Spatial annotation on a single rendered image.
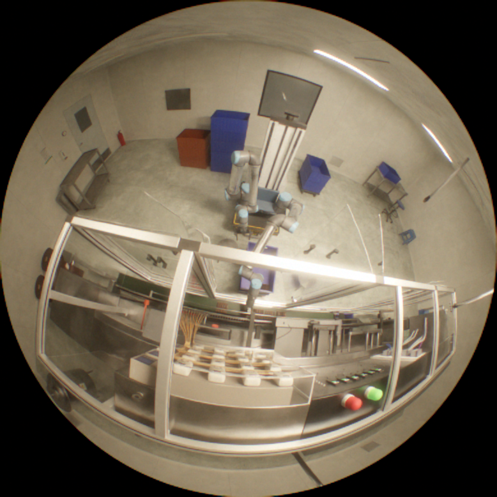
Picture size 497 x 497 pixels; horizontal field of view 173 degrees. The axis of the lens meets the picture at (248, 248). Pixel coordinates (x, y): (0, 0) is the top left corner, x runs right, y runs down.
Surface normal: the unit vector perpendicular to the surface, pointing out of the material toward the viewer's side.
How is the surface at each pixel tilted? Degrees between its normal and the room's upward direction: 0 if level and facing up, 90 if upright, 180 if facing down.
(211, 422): 0
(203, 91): 90
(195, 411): 0
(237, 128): 90
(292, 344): 0
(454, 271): 90
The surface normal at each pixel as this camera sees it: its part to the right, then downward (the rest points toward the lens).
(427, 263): -0.98, -0.19
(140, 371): 0.15, -0.40
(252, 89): -0.14, 0.90
